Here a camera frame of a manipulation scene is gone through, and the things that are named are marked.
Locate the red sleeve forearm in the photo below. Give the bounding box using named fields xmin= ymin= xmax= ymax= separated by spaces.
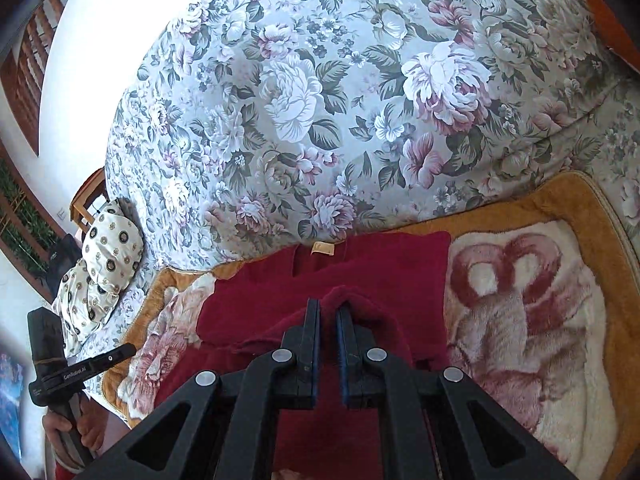
xmin=54 ymin=463 xmax=82 ymax=480

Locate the orange red pillow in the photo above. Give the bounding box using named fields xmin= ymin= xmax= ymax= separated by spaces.
xmin=586 ymin=0 xmax=640 ymax=73

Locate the wooden chair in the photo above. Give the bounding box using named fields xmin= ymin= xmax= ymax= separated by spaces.
xmin=70 ymin=168 xmax=108 ymax=235

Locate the cream patterned cloth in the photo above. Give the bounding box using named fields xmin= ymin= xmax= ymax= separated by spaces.
xmin=52 ymin=200 xmax=144 ymax=356

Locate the orange plush flower blanket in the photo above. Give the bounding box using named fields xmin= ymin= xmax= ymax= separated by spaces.
xmin=102 ymin=172 xmax=639 ymax=479

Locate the floral bed sheet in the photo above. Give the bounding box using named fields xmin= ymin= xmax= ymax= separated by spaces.
xmin=79 ymin=0 xmax=640 ymax=401

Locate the dark red fleece garment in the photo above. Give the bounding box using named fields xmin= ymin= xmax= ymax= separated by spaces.
xmin=155 ymin=232 xmax=450 ymax=479

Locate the person's left hand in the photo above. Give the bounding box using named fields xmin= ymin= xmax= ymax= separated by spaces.
xmin=42 ymin=393 xmax=110 ymax=470

